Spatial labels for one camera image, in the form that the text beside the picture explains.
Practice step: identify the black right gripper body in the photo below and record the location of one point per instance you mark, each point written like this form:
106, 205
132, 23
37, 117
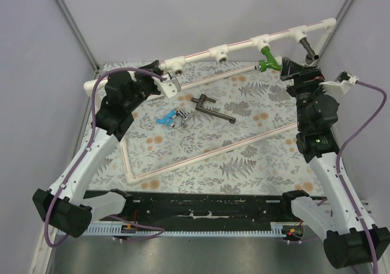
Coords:
303, 75

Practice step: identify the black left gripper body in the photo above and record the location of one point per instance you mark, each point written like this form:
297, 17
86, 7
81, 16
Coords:
149, 77

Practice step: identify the green plastic faucet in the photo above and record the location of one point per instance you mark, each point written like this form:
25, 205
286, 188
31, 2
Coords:
270, 62

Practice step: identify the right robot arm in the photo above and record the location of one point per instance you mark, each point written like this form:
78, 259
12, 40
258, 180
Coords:
349, 235

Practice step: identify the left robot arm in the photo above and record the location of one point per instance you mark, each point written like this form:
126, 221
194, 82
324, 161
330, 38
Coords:
63, 206

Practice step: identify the dark bronze installed faucet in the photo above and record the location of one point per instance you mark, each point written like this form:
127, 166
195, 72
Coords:
311, 55

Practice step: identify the blue plastic faucet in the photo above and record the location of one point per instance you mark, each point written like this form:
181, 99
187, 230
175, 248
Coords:
168, 120

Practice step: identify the chrome metal faucet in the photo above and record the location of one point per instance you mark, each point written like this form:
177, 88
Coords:
184, 117

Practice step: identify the floral patterned table mat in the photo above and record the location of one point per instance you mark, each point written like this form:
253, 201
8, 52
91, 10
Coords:
221, 113

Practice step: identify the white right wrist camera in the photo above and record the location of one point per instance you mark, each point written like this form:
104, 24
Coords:
340, 85

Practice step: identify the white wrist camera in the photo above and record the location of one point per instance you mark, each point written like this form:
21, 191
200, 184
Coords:
340, 85
169, 88

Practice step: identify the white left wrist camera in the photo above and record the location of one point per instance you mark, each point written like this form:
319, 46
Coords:
169, 88

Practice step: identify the white PVC pipe frame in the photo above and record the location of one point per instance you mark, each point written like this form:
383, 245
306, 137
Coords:
316, 34

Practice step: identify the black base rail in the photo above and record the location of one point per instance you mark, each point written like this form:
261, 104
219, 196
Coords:
177, 211

